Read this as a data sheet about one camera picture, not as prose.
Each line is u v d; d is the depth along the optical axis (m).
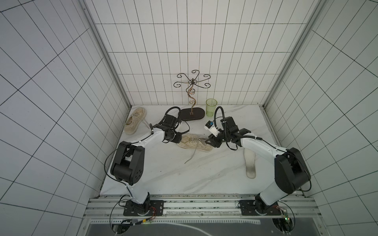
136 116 1.05
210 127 0.77
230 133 0.68
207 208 0.74
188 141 0.90
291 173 0.44
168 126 0.73
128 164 0.47
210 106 1.02
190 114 1.14
